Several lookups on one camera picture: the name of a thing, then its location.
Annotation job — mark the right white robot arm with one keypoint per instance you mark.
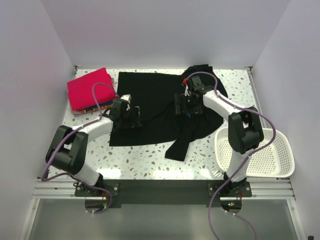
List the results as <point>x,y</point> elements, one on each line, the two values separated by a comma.
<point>245,132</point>

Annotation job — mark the black t shirt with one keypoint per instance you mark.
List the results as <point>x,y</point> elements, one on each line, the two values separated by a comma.
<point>154,94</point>

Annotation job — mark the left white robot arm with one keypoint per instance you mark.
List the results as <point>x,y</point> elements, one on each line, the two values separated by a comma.
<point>68,149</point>

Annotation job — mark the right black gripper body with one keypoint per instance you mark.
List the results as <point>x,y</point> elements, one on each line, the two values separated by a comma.
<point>188,103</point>

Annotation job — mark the folded pink t shirt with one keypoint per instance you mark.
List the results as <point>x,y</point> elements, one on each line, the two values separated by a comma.
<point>80,93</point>

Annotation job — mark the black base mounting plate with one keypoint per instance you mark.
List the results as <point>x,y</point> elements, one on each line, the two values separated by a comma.
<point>147,192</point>

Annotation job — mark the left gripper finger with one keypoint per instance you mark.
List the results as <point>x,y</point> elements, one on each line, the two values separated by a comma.
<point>123,123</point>
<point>137,117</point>

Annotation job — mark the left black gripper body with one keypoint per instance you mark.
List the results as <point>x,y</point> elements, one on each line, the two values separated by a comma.
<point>128,114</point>

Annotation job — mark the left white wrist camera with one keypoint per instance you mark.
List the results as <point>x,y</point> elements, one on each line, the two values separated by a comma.
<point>126,97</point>

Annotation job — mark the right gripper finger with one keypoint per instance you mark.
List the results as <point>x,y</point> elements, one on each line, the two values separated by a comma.
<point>178,102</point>
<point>197,107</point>

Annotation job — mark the white perforated plastic basket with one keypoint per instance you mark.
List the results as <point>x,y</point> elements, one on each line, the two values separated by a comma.
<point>274,161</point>

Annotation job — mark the folded orange t shirt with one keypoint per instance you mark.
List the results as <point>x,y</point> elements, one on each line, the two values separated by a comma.
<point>90,110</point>

